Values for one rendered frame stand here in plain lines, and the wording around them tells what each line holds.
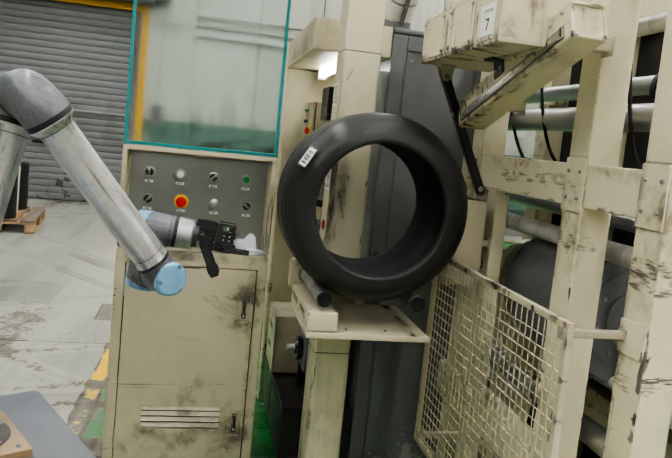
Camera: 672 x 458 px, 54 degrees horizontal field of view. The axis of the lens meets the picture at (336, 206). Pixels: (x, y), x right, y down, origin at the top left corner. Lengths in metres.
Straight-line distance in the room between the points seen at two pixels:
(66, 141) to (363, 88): 1.02
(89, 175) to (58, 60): 9.50
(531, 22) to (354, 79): 0.70
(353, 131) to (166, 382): 1.26
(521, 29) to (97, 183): 1.11
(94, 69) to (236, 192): 8.66
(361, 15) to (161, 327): 1.32
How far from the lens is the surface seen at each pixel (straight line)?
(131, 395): 2.66
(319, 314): 1.92
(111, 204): 1.72
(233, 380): 2.63
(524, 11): 1.78
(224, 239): 1.94
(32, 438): 1.78
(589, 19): 1.75
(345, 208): 2.26
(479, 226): 2.34
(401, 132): 1.90
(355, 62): 2.26
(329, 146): 1.85
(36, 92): 1.67
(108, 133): 11.03
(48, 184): 11.21
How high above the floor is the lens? 1.36
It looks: 6 degrees down
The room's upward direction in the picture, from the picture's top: 6 degrees clockwise
